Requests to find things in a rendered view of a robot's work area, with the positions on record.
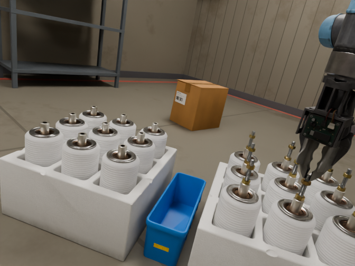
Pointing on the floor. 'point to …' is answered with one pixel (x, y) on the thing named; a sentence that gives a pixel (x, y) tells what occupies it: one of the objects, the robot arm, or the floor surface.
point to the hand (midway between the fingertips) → (310, 172)
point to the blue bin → (173, 219)
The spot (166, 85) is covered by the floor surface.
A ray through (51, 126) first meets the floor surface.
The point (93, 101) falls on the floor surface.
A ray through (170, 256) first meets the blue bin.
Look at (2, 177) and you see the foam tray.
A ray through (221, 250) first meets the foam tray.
